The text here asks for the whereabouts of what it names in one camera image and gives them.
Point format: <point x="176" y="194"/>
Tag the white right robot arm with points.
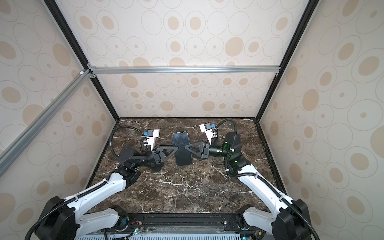
<point x="286" y="219"/>

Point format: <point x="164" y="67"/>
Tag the black corner frame post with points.
<point x="302" y="25"/>
<point x="59" y="18"/>

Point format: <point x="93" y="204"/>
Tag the silver aluminium rail back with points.
<point x="185" y="70"/>

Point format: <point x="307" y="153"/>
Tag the black corner frame post left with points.
<point x="59" y="18"/>

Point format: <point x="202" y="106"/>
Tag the silver aluminium rail left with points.
<point x="26" y="137"/>

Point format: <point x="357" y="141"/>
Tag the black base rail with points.
<point x="206" y="226"/>

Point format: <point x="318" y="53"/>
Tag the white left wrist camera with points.
<point x="149" y="137"/>

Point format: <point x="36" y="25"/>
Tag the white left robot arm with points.
<point x="68" y="218"/>

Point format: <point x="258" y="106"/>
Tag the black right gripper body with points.
<point x="206" y="150"/>

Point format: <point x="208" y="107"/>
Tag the black corner frame post right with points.
<point x="302" y="25"/>

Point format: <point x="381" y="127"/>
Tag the silver aluminium rail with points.
<point x="26" y="137"/>
<point x="185" y="70"/>

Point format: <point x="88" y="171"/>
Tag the black smartphone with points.
<point x="183" y="157"/>

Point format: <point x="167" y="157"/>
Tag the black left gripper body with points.
<point x="155" y="153"/>

